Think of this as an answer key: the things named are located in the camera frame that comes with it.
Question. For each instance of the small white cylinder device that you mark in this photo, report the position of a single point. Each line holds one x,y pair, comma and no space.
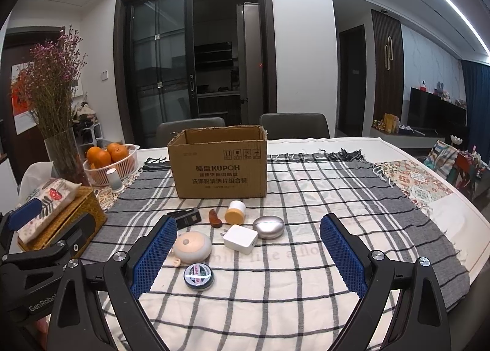
111,180

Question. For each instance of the silver oval case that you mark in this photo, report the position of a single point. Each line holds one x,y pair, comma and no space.
268,227

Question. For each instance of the small black device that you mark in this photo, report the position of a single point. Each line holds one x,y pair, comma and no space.
187,217

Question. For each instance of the low white television cabinet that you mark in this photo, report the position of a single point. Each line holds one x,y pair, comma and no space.
405,138

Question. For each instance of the white lotus ornament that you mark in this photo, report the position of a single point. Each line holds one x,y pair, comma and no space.
456,140

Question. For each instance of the white charger plug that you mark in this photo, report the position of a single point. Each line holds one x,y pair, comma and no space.
241,239

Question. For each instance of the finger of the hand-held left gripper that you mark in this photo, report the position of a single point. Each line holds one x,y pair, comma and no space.
25,214
76,234

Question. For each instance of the silver refrigerator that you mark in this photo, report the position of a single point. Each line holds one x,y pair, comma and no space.
250,59

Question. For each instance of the black television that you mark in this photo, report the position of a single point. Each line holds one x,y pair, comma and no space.
436,109

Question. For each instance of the dried purple flowers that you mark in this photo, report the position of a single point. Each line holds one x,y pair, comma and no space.
49,79

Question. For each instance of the red and white wall poster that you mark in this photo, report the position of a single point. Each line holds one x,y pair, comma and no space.
21,105

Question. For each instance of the grey dining chair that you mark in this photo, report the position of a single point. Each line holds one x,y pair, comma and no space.
294,125
180,128

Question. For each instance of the dark interior door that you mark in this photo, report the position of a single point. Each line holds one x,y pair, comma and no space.
352,82

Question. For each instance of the blue curtain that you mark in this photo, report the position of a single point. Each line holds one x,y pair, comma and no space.
476,105

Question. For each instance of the brown cardboard box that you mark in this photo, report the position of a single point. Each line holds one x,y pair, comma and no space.
218,174

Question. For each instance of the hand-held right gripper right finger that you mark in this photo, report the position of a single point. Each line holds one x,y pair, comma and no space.
342,255

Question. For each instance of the orange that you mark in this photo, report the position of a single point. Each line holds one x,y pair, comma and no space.
98,156
118,152
93,166

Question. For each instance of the yellow boxes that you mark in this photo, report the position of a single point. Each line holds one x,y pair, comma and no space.
391,123

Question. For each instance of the yellow wicker box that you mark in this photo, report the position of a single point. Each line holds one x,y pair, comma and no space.
86,213

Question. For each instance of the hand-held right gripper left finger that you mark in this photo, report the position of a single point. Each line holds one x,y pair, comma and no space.
155,255

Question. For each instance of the white shoe rack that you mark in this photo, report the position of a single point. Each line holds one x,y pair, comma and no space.
86,125

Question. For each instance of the grey white plaid cloth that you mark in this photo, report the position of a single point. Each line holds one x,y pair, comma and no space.
291,297

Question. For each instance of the floral fabric tissue cover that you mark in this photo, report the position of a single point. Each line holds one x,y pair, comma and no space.
49,197

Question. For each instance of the white cylinder with orange base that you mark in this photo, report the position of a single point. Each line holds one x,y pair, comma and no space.
234,214

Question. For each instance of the beige round night light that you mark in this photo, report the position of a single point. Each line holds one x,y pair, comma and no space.
193,246

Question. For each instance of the dark framed sliding glass door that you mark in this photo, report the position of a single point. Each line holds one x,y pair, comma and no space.
160,59

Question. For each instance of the white intercom panel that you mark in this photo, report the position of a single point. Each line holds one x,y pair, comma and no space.
77,89

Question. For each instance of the black range hood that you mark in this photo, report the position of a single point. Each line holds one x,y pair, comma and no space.
213,54

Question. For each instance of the brown curved wooden piece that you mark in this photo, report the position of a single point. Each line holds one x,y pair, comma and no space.
214,218

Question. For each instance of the colourful striped cloth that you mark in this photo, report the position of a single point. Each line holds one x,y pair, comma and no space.
444,161

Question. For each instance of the white plastic fruit basket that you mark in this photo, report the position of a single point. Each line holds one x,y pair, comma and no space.
115,174

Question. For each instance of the round tin with dark lid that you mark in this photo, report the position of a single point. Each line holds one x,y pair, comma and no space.
199,277

